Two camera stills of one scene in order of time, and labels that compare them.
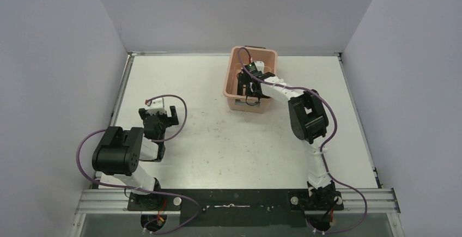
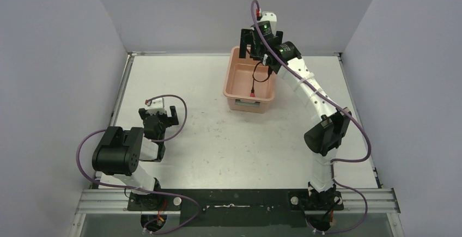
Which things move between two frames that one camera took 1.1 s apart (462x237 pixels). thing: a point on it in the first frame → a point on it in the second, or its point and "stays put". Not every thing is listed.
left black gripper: [158, 115] stays put
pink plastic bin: [238, 56] stays put
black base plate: [238, 208] stays put
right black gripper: [242, 81] → [246, 38]
